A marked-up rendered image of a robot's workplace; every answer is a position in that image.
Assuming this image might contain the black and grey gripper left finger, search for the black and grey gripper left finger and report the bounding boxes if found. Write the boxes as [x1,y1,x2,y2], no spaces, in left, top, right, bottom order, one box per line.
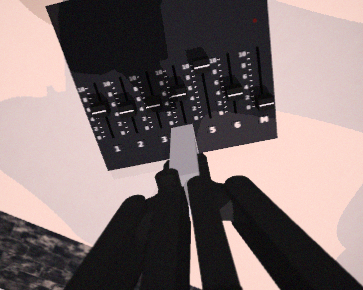
[63,126,191,290]

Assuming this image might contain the black lighting desk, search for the black lighting desk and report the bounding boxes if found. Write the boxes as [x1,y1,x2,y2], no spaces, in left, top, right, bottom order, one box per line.
[46,0,278,171]

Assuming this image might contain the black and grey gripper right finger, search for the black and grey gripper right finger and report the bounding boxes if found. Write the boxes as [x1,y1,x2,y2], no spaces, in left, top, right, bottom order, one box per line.
[182,124,363,290]

